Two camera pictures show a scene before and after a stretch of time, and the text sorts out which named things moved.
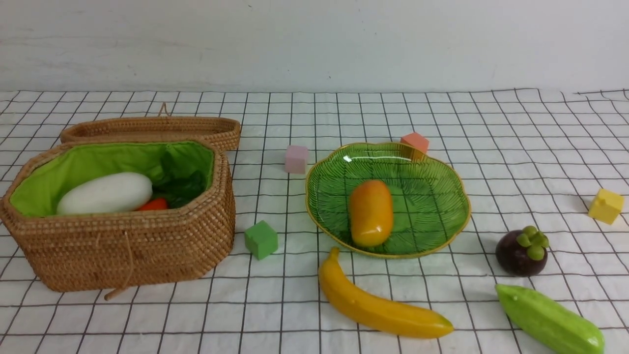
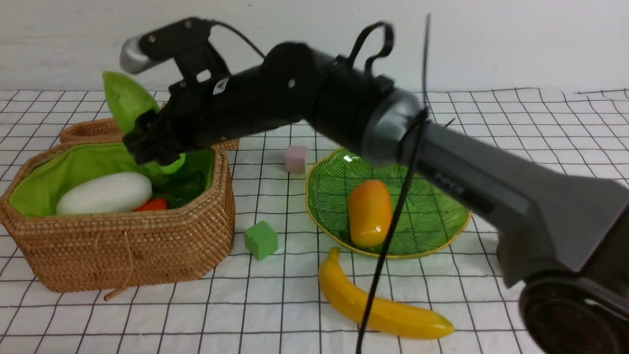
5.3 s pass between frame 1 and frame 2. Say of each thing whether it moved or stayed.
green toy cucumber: moved
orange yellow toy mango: stayed
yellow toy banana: stayed
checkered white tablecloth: stayed
